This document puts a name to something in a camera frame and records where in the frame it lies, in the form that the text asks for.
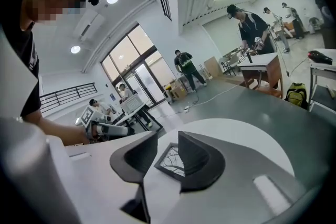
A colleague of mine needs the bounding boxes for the light wooden board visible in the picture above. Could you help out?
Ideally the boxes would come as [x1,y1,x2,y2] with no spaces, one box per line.
[203,56,224,79]

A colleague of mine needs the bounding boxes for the large glass entrance door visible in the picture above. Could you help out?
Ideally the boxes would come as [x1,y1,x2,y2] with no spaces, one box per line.
[101,24,177,111]

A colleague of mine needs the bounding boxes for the cardboard box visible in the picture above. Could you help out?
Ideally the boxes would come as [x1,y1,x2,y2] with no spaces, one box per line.
[170,83,188,100]

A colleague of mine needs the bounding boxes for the person's black shirt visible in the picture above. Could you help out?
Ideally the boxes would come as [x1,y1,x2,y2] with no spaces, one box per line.
[0,22,43,118]

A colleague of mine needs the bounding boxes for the white metal cart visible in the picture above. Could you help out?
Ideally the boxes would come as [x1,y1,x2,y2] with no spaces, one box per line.
[308,48,336,113]

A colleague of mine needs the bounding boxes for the green backpack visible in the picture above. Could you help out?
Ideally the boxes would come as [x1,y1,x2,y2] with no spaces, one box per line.
[285,82,309,110]

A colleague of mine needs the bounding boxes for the person's left forearm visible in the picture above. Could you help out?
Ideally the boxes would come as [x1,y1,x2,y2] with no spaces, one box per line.
[22,110,90,145]

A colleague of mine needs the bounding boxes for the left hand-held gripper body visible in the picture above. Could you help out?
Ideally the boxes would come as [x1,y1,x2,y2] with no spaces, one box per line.
[78,105,114,144]

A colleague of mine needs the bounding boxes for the black stair railing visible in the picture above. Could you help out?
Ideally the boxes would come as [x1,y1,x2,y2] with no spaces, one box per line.
[39,82,98,114]

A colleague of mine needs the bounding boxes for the white floor cable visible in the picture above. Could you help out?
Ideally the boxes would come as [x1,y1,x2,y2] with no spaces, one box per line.
[157,83,244,118]

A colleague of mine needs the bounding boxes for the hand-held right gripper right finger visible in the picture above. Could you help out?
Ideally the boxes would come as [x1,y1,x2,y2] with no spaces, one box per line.
[143,131,323,224]

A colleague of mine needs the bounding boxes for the white chair black legs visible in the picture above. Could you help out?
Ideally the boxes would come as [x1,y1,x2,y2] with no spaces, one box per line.
[220,56,238,76]

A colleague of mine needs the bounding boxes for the round white table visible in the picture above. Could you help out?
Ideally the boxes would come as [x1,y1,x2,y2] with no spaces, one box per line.
[143,118,295,192]

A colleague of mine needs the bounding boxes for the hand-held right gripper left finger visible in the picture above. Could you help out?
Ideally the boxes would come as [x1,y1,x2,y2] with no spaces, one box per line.
[65,131,158,224]

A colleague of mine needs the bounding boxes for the black picture frame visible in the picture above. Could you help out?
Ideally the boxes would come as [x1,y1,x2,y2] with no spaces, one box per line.
[154,142,186,180]

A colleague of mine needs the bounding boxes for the black hair dryer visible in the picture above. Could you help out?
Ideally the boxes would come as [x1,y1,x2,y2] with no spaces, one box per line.
[307,50,333,66]

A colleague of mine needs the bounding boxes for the white top wooden desk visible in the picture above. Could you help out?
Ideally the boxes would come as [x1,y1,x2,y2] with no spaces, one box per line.
[237,52,285,99]

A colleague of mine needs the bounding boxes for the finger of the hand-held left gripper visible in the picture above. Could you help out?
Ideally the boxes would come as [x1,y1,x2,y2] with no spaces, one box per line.
[94,123,136,137]

